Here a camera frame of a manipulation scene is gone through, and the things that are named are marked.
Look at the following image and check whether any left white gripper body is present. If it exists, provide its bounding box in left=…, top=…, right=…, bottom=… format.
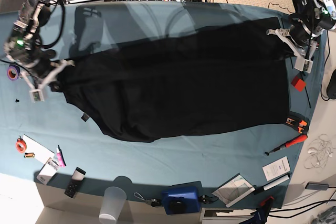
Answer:
left=266, top=28, right=318, bottom=73

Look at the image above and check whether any black white marker pen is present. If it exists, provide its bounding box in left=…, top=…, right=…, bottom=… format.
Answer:
left=254, top=173, right=291, bottom=195

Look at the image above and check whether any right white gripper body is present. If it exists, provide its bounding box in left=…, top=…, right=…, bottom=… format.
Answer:
left=20, top=60, right=75, bottom=103

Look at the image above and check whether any thin black rod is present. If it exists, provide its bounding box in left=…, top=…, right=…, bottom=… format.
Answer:
left=299, top=71, right=311, bottom=108

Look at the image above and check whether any blue camera box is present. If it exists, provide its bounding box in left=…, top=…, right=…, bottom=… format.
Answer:
left=161, top=186, right=201, bottom=215

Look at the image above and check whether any black t-shirt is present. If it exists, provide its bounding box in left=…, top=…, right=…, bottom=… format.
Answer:
left=57, top=17, right=290, bottom=142

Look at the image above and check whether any folded map booklet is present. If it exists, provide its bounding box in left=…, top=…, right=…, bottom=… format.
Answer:
left=212, top=174, right=255, bottom=208

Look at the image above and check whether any white paper sheet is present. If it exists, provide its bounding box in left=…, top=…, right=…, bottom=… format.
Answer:
left=23, top=135, right=55, bottom=164

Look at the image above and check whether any orange black utility knife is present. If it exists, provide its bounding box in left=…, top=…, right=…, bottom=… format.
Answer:
left=285, top=115, right=309, bottom=134

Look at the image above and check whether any translucent plastic cup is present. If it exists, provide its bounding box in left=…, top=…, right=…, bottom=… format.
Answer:
left=99, top=187, right=127, bottom=224

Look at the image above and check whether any pink glue tube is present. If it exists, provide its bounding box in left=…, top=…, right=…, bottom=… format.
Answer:
left=56, top=145, right=66, bottom=168

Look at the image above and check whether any white cable bundle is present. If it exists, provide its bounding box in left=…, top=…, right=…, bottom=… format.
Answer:
left=303, top=133, right=336, bottom=171

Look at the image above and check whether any white printed card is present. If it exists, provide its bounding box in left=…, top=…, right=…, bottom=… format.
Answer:
left=262, top=156, right=290, bottom=181

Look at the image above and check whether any white packaged card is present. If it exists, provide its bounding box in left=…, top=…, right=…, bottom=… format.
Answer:
left=36, top=158, right=59, bottom=185

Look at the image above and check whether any teal table cloth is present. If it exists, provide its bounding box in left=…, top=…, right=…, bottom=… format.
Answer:
left=0, top=1, right=329, bottom=210

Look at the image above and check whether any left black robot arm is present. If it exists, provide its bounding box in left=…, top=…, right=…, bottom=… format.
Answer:
left=267, top=0, right=335, bottom=73

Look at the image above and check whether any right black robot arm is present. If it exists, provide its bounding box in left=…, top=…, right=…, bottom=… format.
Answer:
left=4, top=0, right=75, bottom=102

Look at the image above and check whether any metal carabiner keyring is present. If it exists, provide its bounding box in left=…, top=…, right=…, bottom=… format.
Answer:
left=134, top=192, right=162, bottom=207

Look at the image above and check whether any small brass battery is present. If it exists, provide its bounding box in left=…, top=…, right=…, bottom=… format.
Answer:
left=24, top=153, right=35, bottom=158

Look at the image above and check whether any purple tape roll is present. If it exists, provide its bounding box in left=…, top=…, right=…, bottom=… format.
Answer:
left=7, top=65, right=20, bottom=81

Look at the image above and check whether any orange tape roll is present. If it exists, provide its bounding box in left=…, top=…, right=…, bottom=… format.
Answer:
left=15, top=137, right=27, bottom=153

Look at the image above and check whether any red cube block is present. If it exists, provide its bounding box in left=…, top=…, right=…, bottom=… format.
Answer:
left=291, top=74, right=306, bottom=92

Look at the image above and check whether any black white remote control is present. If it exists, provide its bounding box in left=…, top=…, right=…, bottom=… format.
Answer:
left=65, top=167, right=86, bottom=198

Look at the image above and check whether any orange black screwdriver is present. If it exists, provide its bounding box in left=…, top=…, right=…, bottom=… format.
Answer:
left=265, top=134, right=308, bottom=156

